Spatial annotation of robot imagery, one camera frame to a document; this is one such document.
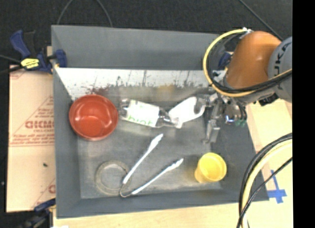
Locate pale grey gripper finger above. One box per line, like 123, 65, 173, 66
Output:
202, 121, 214, 144
210, 124, 221, 144

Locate yellow cup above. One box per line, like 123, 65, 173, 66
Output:
194, 152, 227, 183

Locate grey metal bin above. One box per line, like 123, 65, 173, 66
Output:
50, 24, 269, 218

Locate white plastic tongs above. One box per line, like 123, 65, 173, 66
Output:
120, 133, 185, 198

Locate clear glass dish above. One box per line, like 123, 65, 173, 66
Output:
94, 160, 130, 195

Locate red bowl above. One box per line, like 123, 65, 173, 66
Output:
68, 94, 119, 141

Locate brown cardboard board red print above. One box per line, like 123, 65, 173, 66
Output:
5, 65, 57, 213

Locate black cylinder on white bracket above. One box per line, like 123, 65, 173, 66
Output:
257, 93, 279, 107

